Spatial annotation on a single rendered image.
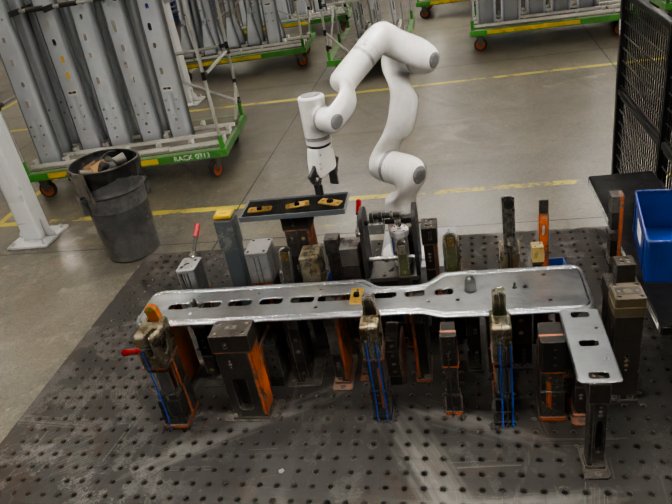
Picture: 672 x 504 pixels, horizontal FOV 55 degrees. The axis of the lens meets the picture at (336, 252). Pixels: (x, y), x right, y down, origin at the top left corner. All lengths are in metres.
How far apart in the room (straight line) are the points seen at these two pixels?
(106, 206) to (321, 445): 3.01
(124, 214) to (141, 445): 2.70
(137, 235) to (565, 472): 3.55
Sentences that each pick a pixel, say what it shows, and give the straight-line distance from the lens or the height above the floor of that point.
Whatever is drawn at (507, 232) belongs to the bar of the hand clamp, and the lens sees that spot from 2.01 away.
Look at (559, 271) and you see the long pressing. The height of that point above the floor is 1.00.
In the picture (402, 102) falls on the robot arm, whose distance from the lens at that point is 2.30.
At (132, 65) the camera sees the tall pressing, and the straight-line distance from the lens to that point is 6.16.
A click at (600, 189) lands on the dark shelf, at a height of 1.03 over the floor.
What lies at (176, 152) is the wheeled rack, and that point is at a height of 0.28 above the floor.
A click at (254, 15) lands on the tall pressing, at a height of 0.67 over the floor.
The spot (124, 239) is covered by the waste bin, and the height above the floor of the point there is 0.19.
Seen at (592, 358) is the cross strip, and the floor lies 1.00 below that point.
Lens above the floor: 2.09
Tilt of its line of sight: 29 degrees down
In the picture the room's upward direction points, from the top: 10 degrees counter-clockwise
